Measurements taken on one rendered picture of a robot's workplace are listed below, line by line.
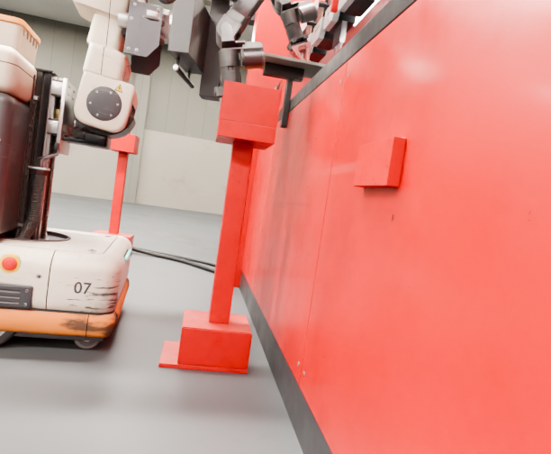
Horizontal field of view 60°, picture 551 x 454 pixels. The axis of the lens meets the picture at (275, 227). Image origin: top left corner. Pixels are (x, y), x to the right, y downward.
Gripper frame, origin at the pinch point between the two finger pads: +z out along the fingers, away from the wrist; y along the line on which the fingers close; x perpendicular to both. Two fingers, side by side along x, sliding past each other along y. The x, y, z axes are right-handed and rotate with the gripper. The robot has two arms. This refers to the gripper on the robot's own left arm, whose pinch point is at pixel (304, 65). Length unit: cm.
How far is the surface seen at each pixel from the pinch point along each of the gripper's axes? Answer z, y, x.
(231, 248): 50, -36, 48
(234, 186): 33, -36, 41
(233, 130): 18, -43, 37
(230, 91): 8, -43, 34
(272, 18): -43, 84, -14
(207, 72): -39, 138, 24
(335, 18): -11.3, -5.0, -14.6
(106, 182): -53, 877, 245
